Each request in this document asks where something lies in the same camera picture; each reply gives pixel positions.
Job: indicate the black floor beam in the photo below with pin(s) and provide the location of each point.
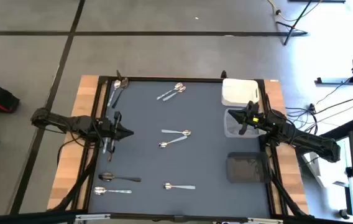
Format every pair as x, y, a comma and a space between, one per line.
347, 126

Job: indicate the clear plastic bin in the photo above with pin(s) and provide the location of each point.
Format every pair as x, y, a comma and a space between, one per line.
232, 129

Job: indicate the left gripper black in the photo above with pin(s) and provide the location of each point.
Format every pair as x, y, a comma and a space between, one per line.
111, 129

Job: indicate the black rig crossbar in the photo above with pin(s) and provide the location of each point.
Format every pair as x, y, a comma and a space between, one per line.
24, 217

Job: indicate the plain silver spoon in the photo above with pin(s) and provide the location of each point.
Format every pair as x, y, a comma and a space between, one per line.
182, 89
163, 144
186, 132
179, 85

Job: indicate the black aluminium table frame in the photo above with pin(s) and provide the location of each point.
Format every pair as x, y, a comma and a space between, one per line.
170, 79

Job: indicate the black stand foot bar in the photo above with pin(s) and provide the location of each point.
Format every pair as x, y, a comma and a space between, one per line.
332, 81

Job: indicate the black caster wheel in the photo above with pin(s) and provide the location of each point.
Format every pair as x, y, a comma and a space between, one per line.
344, 214

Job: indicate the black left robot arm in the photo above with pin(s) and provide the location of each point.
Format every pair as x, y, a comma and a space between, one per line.
71, 123

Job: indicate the white box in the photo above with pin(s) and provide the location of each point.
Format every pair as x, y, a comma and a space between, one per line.
328, 171

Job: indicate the black frame clamp lever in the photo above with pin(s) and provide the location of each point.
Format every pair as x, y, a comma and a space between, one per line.
224, 74
119, 75

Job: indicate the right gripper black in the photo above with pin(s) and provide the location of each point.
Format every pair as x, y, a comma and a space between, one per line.
255, 119

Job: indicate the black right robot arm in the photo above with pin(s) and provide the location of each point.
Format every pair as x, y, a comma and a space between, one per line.
304, 138

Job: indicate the blue-grey table mat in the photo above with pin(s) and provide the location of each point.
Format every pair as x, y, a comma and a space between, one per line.
195, 161

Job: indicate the black tripod stand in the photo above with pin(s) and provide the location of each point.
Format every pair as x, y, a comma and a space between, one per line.
292, 28

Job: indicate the black plastic bin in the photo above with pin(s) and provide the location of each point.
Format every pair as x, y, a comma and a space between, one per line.
248, 168

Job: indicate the white plastic bin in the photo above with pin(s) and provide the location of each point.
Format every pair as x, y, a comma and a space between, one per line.
238, 91

